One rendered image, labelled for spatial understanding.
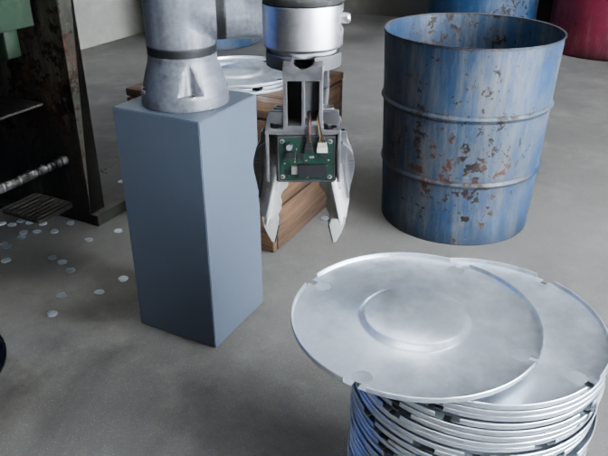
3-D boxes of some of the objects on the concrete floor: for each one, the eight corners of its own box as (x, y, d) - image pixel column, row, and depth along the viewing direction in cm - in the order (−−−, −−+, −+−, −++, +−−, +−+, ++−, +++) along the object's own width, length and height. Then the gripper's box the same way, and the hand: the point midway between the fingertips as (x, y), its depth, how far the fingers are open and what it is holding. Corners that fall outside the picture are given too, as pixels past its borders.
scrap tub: (547, 197, 189) (579, 21, 167) (515, 265, 156) (550, 57, 134) (404, 170, 206) (417, 7, 184) (348, 226, 173) (356, 36, 151)
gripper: (232, 62, 59) (242, 270, 69) (374, 62, 59) (364, 270, 69) (241, 41, 67) (249, 232, 77) (366, 42, 67) (359, 232, 76)
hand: (303, 228), depth 75 cm, fingers open, 6 cm apart
